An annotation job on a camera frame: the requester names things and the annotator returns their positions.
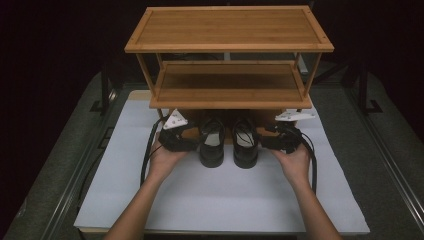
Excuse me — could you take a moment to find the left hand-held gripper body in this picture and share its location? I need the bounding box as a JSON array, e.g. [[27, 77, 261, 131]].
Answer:
[[157, 109, 201, 153]]

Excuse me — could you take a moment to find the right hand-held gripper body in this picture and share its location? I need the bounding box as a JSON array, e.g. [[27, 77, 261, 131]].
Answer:
[[260, 110, 317, 155]]

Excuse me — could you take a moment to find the black leather shoe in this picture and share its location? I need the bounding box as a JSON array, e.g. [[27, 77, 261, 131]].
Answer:
[[231, 117, 260, 170], [198, 116, 226, 169]]

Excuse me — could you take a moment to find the wooden three-tier shoe rack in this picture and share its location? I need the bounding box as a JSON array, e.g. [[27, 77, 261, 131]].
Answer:
[[124, 4, 335, 145]]

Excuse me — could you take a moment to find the person's left hand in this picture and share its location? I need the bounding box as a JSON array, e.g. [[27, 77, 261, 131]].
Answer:
[[147, 139, 190, 183]]

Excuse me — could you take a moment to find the person's right hand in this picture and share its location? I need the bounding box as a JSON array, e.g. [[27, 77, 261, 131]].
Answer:
[[269, 142, 313, 188]]

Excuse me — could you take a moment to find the white table mat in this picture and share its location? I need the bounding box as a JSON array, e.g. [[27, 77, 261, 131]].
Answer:
[[73, 99, 370, 235]]

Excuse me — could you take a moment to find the black metal stand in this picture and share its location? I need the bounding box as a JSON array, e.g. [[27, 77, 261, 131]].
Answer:
[[89, 62, 118, 116], [345, 59, 384, 116]]

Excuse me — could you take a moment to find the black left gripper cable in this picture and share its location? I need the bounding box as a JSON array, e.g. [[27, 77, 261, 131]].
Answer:
[[139, 116, 168, 188]]

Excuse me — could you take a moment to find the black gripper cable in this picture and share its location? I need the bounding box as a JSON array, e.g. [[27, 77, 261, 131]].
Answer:
[[139, 116, 168, 188], [283, 124, 318, 196]]

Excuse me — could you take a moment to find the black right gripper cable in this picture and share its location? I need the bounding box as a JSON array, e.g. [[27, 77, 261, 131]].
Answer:
[[283, 124, 318, 196]]

